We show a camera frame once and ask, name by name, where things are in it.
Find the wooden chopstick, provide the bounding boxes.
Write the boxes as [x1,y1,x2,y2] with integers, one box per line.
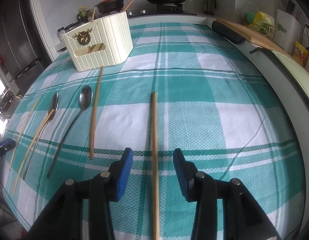
[90,7,97,23]
[121,0,134,12]
[152,92,160,239]
[12,108,56,195]
[9,99,41,170]
[89,67,104,160]

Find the large steel spoon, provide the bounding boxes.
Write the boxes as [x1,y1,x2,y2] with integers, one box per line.
[22,92,60,181]

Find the slim steel spoon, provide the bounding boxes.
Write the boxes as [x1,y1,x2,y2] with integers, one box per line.
[46,85,93,180]

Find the cream ribbed utensil holder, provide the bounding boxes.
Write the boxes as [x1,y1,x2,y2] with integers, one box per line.
[63,11,133,72]

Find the grey refrigerator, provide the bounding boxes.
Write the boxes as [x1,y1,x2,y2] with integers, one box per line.
[0,0,51,95]

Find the teal white plaid tablecloth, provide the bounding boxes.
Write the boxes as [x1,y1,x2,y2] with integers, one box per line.
[0,23,305,239]

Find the sauce bottles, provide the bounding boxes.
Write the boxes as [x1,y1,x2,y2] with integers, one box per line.
[77,6,94,23]

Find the yellow cup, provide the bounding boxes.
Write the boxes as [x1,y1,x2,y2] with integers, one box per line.
[292,41,308,67]

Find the black clay pot red lid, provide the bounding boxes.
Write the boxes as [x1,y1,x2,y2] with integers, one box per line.
[95,0,124,14]

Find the wooden cutting board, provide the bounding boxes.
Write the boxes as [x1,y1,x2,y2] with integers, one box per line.
[216,18,293,59]

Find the black rolled mat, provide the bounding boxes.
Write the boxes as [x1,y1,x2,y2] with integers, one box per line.
[211,21,245,44]

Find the white knife block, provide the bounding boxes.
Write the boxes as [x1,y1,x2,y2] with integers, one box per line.
[273,9,301,54]

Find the yellow green plastic bag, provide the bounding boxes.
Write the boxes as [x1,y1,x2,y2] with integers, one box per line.
[241,2,275,40]

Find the black gas stove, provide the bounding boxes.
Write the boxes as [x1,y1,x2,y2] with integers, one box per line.
[127,4,196,18]

